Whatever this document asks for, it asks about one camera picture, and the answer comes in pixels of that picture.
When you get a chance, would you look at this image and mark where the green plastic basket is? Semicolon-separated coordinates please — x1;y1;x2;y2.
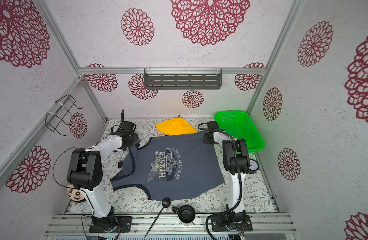
214;111;265;153

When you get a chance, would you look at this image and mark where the grey tank top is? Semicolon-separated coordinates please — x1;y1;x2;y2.
111;131;225;201

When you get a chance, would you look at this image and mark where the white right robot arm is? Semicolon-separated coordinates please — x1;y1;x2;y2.
198;121;251;215

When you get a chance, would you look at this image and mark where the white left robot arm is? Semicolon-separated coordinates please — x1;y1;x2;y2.
67;121;139;219

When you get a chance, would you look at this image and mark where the yellow bucket hat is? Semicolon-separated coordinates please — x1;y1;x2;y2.
155;118;197;136

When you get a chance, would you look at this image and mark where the black pressure gauge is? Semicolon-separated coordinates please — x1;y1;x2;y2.
248;159;260;174

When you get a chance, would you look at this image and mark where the black ladle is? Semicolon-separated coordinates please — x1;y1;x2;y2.
144;197;171;238

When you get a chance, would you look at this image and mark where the plush doll toy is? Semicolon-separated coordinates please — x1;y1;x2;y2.
67;185;86;203

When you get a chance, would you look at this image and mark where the grey wall shelf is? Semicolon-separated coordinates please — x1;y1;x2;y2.
144;69;223;90

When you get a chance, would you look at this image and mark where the black wire wall rack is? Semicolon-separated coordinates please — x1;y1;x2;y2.
44;94;83;137

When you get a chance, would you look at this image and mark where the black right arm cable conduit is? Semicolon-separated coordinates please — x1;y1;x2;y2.
197;122;244;240

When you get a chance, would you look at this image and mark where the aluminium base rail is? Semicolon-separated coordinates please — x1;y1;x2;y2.
44;213;297;240

